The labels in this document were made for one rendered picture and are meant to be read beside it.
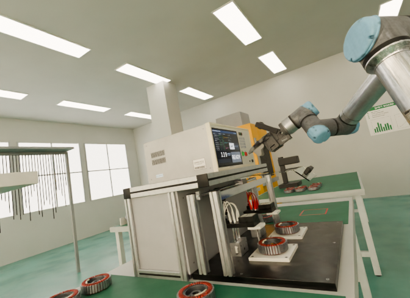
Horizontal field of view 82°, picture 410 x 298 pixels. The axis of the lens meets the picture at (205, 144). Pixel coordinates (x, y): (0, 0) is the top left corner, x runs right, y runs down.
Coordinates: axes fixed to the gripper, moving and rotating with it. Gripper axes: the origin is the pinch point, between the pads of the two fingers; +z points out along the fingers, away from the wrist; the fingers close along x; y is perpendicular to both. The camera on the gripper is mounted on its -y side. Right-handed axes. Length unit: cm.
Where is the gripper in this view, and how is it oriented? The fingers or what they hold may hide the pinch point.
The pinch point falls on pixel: (249, 151)
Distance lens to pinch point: 120.2
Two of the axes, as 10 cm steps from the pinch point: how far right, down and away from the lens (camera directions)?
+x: 5.2, 0.2, 8.5
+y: 5.1, 7.9, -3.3
